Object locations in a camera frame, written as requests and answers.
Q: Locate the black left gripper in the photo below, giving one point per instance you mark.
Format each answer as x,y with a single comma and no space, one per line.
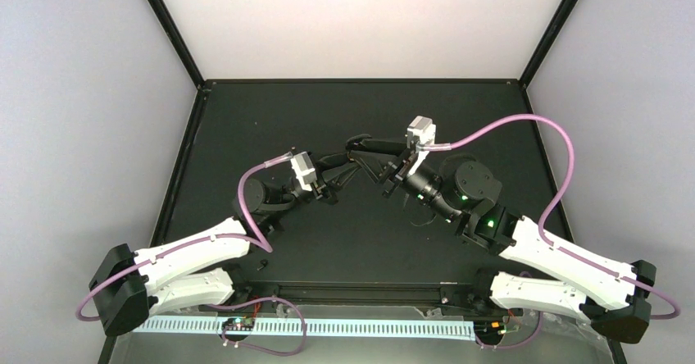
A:
328,180

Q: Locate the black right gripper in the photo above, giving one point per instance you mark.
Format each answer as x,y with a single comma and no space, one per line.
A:
387,163

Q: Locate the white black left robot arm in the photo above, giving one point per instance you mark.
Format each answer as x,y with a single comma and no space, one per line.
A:
130,286

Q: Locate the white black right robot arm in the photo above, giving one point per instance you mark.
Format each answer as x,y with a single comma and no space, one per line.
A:
610,296

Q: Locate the clear plastic sheet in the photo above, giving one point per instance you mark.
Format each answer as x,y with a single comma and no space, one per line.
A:
542,337

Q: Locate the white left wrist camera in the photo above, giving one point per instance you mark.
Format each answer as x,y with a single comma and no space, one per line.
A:
304,170

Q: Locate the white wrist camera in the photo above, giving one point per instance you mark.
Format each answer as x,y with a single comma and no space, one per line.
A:
421,132
304,170

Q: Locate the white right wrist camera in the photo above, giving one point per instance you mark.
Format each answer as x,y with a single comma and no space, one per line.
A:
421,132

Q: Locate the black front mounting rail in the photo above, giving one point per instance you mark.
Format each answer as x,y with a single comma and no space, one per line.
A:
358,296

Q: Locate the white slotted cable duct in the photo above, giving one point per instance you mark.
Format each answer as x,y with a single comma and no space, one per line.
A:
356,328

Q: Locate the black right rear frame post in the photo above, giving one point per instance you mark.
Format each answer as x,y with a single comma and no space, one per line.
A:
560,16

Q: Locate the black frame post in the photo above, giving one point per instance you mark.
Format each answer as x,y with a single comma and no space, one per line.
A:
560,16
176,39

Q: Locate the black left rear frame post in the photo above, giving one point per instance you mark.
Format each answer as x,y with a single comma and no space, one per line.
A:
176,39

